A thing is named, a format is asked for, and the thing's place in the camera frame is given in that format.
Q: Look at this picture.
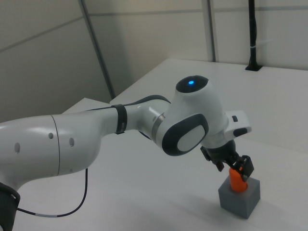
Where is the grey block with round hole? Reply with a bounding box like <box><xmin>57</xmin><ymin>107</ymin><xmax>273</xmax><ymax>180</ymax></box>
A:
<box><xmin>218</xmin><ymin>177</ymin><xmax>262</xmax><ymax>220</ymax></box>

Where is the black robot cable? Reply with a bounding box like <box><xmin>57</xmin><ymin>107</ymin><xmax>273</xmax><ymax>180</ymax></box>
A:
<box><xmin>16</xmin><ymin>167</ymin><xmax>89</xmax><ymax>218</ymax></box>

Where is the black clamped stand pole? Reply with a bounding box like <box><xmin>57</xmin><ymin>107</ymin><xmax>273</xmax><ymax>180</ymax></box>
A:
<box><xmin>244</xmin><ymin>0</ymin><xmax>263</xmax><ymax>72</ymax></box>

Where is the orange cylinder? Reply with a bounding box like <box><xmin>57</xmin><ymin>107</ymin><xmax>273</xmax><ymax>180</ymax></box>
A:
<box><xmin>228</xmin><ymin>167</ymin><xmax>249</xmax><ymax>194</ymax></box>

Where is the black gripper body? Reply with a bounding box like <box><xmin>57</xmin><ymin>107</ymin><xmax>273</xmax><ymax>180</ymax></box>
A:
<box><xmin>200</xmin><ymin>141</ymin><xmax>238</xmax><ymax>169</ymax></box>

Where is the grey partition post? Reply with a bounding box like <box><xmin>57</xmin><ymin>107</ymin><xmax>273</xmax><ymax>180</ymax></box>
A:
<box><xmin>206</xmin><ymin>0</ymin><xmax>220</xmax><ymax>61</ymax></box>
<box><xmin>78</xmin><ymin>0</ymin><xmax>116</xmax><ymax>100</ymax></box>

